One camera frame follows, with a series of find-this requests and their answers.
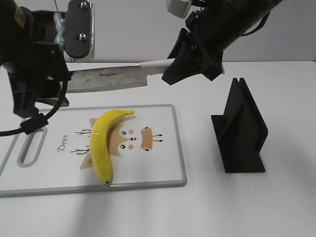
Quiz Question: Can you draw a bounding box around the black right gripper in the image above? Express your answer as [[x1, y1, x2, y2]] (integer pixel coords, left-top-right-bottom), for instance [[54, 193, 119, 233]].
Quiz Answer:
[[162, 7, 237, 85]]

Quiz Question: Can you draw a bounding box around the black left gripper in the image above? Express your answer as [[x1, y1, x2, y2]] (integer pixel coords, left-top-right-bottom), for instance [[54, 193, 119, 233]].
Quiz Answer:
[[0, 6, 68, 119]]

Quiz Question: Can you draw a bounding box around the white handled kitchen knife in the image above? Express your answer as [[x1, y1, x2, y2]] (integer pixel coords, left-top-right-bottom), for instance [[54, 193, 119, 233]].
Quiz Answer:
[[66, 59, 174, 93]]

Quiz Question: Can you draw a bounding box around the yellow plastic banana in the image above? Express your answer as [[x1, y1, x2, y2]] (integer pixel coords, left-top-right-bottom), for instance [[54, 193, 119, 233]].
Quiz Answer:
[[90, 109, 135, 183]]

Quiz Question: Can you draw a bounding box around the black knife stand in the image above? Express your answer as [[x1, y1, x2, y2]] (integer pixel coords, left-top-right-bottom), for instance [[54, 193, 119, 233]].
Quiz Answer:
[[211, 78, 268, 173]]

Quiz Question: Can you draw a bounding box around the white deer cutting board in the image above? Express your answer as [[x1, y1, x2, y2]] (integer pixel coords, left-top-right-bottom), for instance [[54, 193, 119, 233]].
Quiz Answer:
[[0, 104, 187, 197]]

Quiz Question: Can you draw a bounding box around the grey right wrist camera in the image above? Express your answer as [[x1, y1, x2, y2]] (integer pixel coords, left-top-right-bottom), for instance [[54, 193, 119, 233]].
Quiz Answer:
[[166, 0, 193, 19]]

